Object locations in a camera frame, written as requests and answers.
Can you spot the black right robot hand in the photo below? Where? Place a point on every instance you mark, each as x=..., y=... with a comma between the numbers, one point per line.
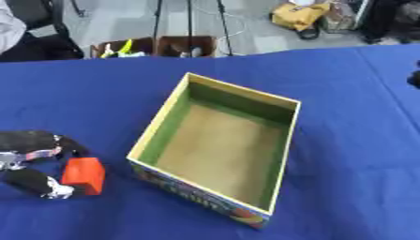
x=415, y=76

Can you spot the black tripod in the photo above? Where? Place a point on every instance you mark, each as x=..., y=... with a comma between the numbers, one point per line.
x=188, y=22

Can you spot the orange rectangular block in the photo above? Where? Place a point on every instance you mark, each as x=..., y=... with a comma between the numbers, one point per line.
x=83, y=175

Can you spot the brown cardboard box with items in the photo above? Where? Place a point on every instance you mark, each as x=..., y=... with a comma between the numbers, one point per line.
x=121, y=48

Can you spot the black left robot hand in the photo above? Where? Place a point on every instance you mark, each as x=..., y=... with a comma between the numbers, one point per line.
x=27, y=142

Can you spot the person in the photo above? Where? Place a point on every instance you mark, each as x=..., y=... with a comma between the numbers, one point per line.
x=10, y=26

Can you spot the open cardboard box green inside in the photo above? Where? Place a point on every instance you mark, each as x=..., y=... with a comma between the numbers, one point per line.
x=219, y=150

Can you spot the black chair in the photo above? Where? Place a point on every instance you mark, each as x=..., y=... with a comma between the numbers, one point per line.
x=46, y=28

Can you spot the yellow bag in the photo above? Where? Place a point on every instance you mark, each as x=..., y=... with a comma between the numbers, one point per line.
x=299, y=14

